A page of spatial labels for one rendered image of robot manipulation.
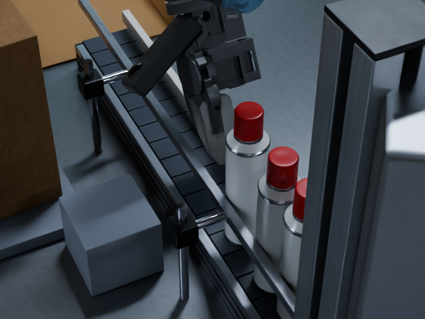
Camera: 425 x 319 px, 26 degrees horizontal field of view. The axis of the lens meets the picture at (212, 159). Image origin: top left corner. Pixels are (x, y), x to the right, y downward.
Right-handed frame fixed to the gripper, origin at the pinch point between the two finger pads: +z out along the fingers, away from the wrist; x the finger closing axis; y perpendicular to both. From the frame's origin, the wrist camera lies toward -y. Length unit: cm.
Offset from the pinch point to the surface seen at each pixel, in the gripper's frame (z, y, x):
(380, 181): -18, -18, -71
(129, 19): -15.6, 3.4, 33.5
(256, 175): 0.3, 0.2, -12.0
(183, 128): -0.9, 1.8, 15.0
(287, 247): 5.5, -2.2, -22.1
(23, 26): -21.7, -18.4, 3.1
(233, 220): 4.8, -3.5, -11.2
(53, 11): -18, -3, 54
